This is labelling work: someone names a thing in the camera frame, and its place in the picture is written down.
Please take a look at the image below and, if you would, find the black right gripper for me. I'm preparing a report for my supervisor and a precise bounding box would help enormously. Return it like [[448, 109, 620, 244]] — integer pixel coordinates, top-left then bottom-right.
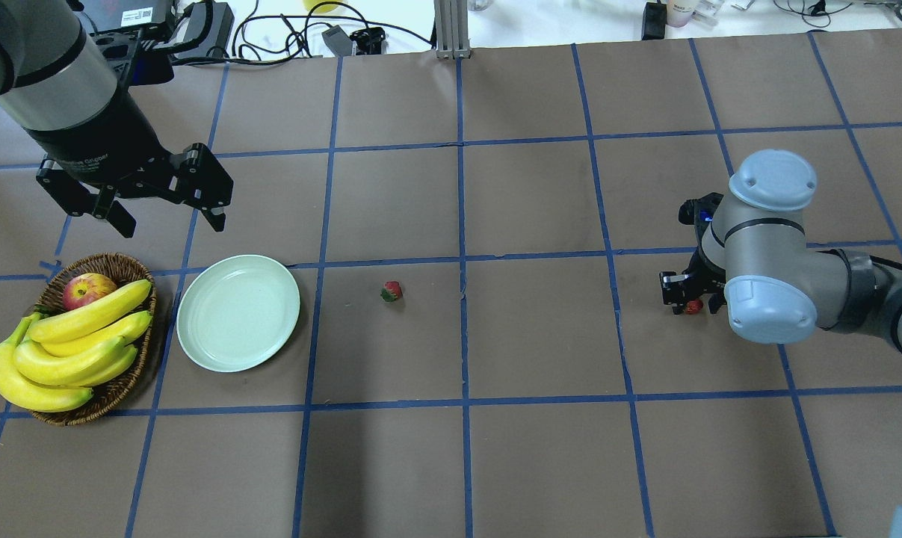
[[660, 193, 726, 315]]

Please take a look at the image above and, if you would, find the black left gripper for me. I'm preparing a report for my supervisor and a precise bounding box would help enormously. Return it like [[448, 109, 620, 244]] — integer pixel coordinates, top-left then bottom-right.
[[25, 90, 233, 238]]

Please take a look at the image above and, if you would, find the red strawberry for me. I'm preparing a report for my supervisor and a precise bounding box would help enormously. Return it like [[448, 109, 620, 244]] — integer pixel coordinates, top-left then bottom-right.
[[380, 280, 404, 303], [683, 298, 704, 315]]

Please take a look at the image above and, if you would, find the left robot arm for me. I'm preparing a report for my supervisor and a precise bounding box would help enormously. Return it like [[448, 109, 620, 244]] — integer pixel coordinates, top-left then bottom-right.
[[0, 1, 233, 238]]

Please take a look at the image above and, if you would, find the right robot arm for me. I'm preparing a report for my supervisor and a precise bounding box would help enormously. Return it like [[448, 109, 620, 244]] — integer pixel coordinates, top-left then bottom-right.
[[659, 149, 902, 355]]

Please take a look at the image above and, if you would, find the light green plate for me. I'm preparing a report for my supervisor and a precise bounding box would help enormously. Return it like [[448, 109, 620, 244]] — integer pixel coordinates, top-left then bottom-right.
[[175, 254, 301, 372]]

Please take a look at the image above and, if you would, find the wicker fruit basket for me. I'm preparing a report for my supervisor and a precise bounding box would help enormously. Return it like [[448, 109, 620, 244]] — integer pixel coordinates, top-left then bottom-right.
[[11, 253, 157, 426]]

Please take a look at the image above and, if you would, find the red yellow apple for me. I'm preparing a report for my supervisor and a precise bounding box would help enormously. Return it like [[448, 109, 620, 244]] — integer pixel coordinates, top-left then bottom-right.
[[62, 272, 118, 311]]

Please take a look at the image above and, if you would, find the black power brick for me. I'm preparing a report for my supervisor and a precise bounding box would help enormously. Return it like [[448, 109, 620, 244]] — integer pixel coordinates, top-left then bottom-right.
[[173, 2, 233, 61]]

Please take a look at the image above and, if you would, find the yellow banana bunch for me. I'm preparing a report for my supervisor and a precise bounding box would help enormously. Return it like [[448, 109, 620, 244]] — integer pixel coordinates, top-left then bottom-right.
[[0, 278, 153, 413]]

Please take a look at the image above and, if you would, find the paper cup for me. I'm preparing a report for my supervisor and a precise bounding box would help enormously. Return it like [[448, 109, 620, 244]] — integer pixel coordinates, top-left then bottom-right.
[[665, 0, 700, 28]]

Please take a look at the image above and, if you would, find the aluminium frame post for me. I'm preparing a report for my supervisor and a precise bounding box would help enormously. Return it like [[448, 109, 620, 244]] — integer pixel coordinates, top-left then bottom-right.
[[433, 0, 472, 59]]

